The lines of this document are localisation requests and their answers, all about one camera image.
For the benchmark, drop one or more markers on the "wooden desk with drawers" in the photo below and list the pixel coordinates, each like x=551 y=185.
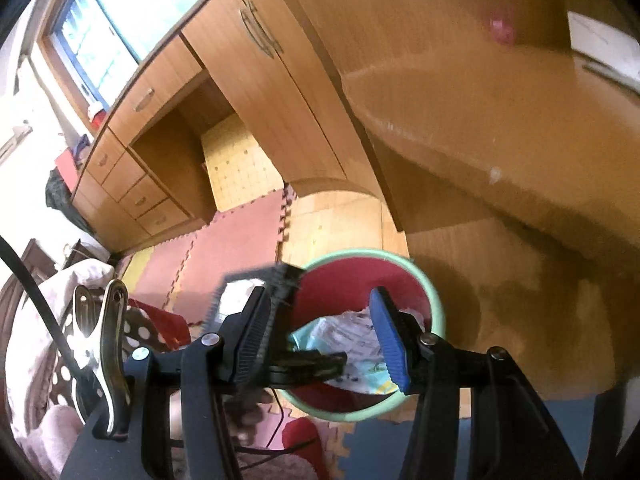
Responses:
x=115 y=25
x=280 y=100

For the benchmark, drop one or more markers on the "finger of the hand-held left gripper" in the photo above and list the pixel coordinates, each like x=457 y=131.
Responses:
x=320 y=365

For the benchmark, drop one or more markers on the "pink foam floor mat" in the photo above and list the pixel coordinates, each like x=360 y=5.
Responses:
x=230 y=250

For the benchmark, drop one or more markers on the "blue foam floor mat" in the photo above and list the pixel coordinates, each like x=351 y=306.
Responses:
x=375 y=445

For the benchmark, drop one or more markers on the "red bin with mint rim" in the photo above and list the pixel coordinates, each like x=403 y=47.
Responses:
x=330 y=280

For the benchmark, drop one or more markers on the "white printed plastic wrapper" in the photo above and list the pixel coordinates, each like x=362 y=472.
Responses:
x=350 y=340

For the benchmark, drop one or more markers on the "red and white container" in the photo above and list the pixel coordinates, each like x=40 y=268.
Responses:
x=96 y=117

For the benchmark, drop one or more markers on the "red cloth with gold print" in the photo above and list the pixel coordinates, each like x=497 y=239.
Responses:
x=160 y=325

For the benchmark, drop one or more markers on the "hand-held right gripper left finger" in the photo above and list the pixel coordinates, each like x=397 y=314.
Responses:
x=252 y=345

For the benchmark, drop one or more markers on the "small pink object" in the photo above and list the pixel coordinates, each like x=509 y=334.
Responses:
x=501 y=29

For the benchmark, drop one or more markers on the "black bag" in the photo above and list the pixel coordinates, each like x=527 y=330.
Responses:
x=62 y=195

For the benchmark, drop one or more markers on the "red box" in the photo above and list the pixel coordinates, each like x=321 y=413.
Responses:
x=67 y=167

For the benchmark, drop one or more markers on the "brown polka dot cloth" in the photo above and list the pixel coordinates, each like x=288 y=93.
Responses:
x=132 y=317

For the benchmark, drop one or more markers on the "person's left hand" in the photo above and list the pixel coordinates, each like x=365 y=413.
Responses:
x=247 y=415

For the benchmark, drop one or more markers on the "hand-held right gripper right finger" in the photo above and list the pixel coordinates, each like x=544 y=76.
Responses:
x=390 y=345

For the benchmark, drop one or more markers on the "white paper sheet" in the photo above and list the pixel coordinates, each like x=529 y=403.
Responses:
x=600 y=40

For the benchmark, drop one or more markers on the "yellow foam floor mat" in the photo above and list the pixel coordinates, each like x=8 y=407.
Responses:
x=137 y=267

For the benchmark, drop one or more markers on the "metal spring clip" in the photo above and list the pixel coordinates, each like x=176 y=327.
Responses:
x=107 y=355

